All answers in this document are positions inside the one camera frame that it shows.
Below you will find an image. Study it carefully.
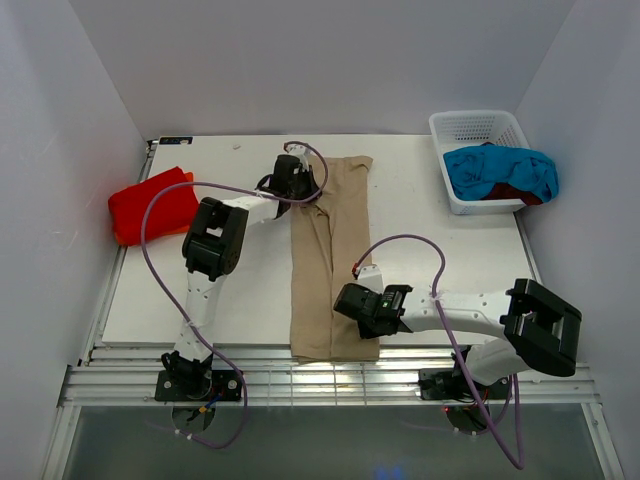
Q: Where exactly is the beige t shirt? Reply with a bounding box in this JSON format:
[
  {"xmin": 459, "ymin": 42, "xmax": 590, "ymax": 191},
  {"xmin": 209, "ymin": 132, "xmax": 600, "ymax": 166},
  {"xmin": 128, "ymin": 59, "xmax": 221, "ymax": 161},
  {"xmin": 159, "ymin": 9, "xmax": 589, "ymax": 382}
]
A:
[{"xmin": 290, "ymin": 156, "xmax": 380, "ymax": 361}]

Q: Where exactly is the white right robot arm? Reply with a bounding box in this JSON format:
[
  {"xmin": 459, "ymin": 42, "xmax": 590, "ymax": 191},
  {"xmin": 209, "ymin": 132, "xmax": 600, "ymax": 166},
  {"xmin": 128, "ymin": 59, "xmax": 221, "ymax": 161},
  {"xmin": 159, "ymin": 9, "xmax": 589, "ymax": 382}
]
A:
[{"xmin": 333, "ymin": 279, "xmax": 582, "ymax": 387}]

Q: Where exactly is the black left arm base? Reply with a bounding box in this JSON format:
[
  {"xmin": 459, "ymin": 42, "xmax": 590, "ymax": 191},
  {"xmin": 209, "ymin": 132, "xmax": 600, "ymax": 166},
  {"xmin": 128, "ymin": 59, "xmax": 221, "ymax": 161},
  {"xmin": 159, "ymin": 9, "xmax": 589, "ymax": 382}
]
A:
[{"xmin": 154, "ymin": 370, "xmax": 243, "ymax": 403}]

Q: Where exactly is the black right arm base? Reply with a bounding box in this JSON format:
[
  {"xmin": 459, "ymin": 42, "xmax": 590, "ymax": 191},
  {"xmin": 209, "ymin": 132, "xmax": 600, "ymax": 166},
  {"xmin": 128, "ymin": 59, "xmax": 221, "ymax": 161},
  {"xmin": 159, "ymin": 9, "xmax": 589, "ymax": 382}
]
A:
[{"xmin": 417, "ymin": 368, "xmax": 511, "ymax": 403}]

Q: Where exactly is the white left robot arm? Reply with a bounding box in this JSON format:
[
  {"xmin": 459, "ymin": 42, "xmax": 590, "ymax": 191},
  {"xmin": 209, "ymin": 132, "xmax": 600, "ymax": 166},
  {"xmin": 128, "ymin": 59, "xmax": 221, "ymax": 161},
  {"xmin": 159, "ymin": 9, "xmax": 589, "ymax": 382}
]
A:
[{"xmin": 161, "ymin": 144, "xmax": 321, "ymax": 399}]

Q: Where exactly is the folded red t shirt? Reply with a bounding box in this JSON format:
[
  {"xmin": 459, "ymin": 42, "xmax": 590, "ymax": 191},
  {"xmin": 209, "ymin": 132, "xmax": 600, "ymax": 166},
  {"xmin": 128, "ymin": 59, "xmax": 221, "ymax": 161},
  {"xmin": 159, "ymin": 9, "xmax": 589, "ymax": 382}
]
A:
[{"xmin": 107, "ymin": 166, "xmax": 201, "ymax": 246}]

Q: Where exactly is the blue label sticker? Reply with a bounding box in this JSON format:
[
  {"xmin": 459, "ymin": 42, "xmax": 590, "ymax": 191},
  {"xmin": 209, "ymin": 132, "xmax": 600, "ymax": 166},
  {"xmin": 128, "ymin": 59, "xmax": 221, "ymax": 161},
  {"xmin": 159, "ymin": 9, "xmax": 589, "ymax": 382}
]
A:
[{"xmin": 159, "ymin": 136, "xmax": 193, "ymax": 145}]

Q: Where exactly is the white plastic basket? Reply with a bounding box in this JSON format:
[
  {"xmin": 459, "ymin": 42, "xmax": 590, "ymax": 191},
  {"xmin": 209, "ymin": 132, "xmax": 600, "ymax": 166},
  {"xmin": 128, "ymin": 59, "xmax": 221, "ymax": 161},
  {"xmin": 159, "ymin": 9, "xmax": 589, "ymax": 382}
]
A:
[{"xmin": 429, "ymin": 110, "xmax": 529, "ymax": 215}]

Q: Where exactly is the blue t shirt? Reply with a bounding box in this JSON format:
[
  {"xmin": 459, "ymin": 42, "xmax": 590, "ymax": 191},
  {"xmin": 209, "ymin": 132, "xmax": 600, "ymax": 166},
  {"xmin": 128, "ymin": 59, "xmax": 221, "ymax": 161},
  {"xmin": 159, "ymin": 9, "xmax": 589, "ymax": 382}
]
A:
[{"xmin": 444, "ymin": 143, "xmax": 560, "ymax": 203}]

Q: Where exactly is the dark red t shirt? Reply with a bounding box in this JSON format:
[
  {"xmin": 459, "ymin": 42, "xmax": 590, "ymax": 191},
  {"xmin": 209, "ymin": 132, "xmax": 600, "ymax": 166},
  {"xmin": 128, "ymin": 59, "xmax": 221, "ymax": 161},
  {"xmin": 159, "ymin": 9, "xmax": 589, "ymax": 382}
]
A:
[{"xmin": 482, "ymin": 183, "xmax": 543, "ymax": 206}]

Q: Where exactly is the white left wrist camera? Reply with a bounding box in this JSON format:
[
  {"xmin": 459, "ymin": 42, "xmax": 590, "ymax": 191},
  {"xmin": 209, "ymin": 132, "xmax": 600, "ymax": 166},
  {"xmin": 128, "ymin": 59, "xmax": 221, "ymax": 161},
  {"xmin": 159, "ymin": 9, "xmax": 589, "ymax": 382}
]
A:
[{"xmin": 283, "ymin": 141, "xmax": 309, "ymax": 170}]

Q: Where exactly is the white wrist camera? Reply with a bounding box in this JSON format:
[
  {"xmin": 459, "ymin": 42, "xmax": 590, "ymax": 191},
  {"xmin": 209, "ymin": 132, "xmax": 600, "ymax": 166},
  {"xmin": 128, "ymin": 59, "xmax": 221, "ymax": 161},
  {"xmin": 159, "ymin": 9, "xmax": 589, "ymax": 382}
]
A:
[
  {"xmin": 283, "ymin": 141, "xmax": 309, "ymax": 170},
  {"xmin": 352, "ymin": 264, "xmax": 384, "ymax": 293}
]

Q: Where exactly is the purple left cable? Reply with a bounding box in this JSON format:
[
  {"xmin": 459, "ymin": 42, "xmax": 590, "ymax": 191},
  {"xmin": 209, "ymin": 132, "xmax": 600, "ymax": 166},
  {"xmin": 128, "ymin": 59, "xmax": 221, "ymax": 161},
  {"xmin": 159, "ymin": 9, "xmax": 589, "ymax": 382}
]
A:
[{"xmin": 140, "ymin": 140, "xmax": 330, "ymax": 449}]

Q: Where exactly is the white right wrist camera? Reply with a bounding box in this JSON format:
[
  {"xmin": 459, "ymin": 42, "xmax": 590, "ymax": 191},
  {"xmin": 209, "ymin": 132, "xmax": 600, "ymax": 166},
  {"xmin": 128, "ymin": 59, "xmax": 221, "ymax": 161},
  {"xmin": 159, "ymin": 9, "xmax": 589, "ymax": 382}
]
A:
[{"xmin": 352, "ymin": 264, "xmax": 384, "ymax": 293}]

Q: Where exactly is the aluminium table frame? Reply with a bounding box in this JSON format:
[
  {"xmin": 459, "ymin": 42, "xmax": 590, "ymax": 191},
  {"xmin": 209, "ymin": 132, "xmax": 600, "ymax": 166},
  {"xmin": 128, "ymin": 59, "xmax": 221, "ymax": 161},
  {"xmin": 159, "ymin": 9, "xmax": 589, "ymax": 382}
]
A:
[{"xmin": 55, "ymin": 138, "xmax": 601, "ymax": 409}]

